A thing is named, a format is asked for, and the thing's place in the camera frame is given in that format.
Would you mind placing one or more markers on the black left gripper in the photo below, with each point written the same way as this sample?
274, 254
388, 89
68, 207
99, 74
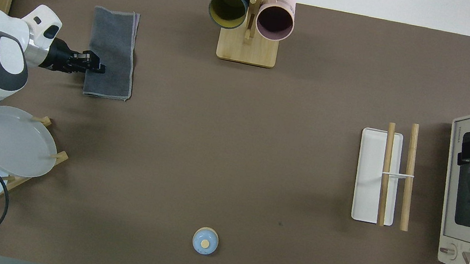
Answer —
61, 59

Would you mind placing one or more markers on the brown table mat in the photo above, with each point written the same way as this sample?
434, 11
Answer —
231, 151

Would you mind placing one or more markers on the wooden mug tree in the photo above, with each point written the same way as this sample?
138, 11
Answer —
247, 49

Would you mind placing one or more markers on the wooden towel rack white base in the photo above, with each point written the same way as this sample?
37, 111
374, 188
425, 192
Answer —
370, 175

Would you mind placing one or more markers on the wooden plate rack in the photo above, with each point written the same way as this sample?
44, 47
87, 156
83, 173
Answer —
59, 157

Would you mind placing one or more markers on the grey plate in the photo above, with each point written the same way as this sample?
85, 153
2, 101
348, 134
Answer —
15, 141

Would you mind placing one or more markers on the pink mug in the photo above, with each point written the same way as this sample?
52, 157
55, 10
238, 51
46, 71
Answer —
276, 21

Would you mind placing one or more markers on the purple and grey towel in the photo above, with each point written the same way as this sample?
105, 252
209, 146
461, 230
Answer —
111, 52

